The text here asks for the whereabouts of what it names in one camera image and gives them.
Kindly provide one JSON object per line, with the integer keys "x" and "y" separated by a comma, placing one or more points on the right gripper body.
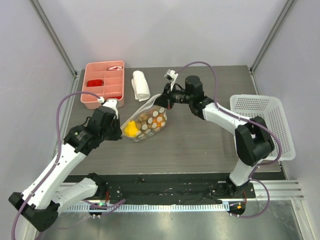
{"x": 167, "y": 96}

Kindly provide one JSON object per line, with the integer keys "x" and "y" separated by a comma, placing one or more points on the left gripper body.
{"x": 112, "y": 133}

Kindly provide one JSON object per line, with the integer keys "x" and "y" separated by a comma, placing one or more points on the polka dot zip top bag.
{"x": 149, "y": 118}

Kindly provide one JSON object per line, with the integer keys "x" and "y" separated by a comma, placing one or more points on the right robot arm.
{"x": 253, "y": 140}

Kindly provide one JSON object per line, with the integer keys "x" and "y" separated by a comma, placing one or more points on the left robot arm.
{"x": 41, "y": 203}

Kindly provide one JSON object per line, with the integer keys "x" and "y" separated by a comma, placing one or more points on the yellow fake pear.
{"x": 131, "y": 130}

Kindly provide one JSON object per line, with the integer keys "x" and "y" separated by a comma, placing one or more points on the rolled white towel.
{"x": 140, "y": 86}

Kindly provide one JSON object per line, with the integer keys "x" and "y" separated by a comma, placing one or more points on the red item front compartment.
{"x": 116, "y": 97}

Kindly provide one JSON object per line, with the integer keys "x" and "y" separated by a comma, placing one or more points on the pink compartment tray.
{"x": 106, "y": 79}

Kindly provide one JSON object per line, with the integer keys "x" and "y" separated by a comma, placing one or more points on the red white item in tray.
{"x": 115, "y": 68}

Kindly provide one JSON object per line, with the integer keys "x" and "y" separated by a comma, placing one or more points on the white perforated basket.
{"x": 271, "y": 110}

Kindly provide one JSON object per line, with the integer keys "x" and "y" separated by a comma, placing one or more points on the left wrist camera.
{"x": 112, "y": 104}

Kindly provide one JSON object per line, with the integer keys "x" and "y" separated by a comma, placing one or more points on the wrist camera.
{"x": 112, "y": 104}
{"x": 172, "y": 76}

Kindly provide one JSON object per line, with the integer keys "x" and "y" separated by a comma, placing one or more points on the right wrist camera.
{"x": 172, "y": 76}

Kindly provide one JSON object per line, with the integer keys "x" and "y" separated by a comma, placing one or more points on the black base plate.
{"x": 170, "y": 189}

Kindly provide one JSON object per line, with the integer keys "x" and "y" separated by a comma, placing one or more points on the aluminium rail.
{"x": 263, "y": 191}

